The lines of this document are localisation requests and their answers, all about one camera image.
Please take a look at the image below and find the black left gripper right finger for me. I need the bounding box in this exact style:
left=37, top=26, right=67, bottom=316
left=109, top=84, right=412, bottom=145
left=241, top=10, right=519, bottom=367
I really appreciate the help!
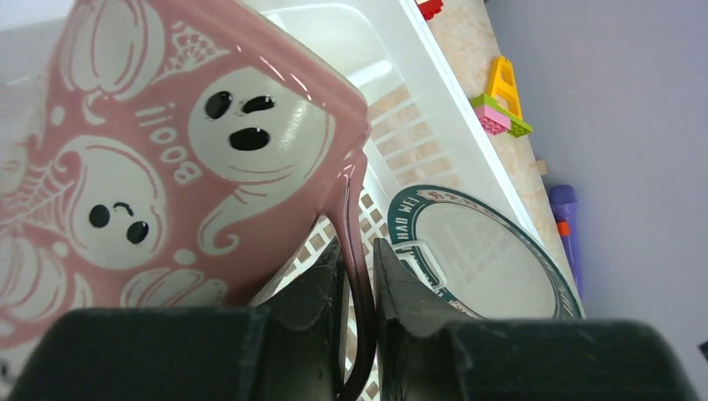
left=373, top=239, right=698, bottom=400

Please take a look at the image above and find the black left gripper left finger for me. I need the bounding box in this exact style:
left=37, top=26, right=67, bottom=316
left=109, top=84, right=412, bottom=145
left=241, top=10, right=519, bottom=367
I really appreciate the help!
left=9, top=241, right=344, bottom=400

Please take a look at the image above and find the pink ghost mug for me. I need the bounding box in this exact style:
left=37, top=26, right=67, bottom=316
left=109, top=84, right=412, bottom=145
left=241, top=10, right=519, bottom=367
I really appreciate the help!
left=1, top=1, right=377, bottom=399

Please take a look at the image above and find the white plastic dish rack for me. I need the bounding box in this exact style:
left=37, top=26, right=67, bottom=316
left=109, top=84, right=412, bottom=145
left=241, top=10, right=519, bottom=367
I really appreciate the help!
left=1, top=1, right=535, bottom=400

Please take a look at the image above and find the small wooden block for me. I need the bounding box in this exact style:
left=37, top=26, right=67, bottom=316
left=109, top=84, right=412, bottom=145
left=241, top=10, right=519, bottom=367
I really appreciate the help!
left=536, top=160, right=549, bottom=176

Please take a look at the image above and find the pink toy brick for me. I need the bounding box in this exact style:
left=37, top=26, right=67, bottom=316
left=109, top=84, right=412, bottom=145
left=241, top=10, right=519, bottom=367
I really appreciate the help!
left=474, top=104, right=512, bottom=135

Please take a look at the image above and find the yellow green toy triangle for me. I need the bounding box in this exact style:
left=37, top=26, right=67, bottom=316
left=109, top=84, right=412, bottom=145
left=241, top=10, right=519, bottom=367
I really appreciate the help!
left=470, top=55, right=534, bottom=138

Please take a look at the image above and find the red toy block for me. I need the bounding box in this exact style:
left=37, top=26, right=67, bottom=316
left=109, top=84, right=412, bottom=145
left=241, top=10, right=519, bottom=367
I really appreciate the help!
left=416, top=0, right=444, bottom=21

